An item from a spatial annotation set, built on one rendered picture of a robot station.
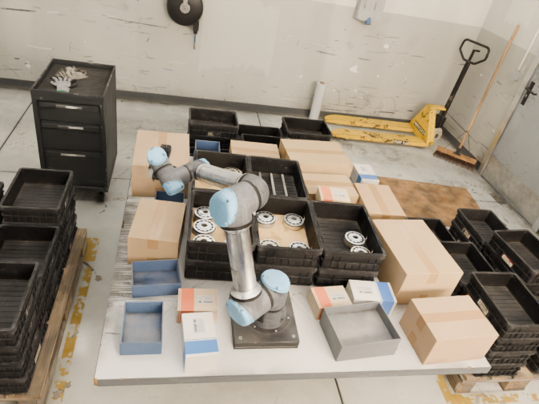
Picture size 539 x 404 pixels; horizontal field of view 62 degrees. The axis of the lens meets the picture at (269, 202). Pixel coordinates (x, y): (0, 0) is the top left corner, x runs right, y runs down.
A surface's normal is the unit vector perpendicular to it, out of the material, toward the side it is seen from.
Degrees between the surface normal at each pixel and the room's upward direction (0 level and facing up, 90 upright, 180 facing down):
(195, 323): 0
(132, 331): 0
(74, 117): 90
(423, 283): 90
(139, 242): 90
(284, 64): 90
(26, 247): 0
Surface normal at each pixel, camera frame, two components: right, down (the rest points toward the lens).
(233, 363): 0.17, -0.81
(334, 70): 0.15, 0.59
